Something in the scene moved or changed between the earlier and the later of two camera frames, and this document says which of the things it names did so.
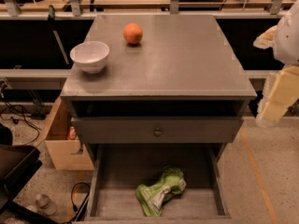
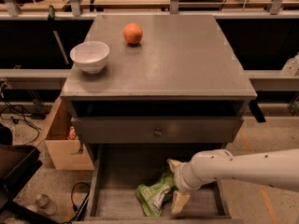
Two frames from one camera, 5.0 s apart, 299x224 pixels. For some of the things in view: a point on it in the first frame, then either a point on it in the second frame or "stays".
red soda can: [72, 135] stays
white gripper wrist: [288, 39] -> [181, 176]
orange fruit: [133, 33] stays
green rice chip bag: [154, 197] stays
